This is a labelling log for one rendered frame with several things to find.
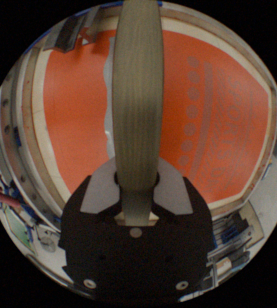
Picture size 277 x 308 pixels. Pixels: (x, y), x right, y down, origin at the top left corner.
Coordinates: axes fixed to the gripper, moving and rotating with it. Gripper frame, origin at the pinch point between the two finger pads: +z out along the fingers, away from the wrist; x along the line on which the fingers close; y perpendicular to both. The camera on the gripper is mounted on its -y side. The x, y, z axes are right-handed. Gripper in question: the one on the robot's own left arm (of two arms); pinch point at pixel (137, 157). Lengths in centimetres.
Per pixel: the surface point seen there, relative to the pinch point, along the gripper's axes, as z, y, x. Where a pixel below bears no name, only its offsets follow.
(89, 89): 4.8, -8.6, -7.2
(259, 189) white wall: 61, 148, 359
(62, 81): 4.8, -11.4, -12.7
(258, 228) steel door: -55, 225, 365
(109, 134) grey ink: 4.6, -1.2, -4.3
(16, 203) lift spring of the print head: -6, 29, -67
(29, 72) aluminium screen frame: 2.8, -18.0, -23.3
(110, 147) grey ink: 4.7, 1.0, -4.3
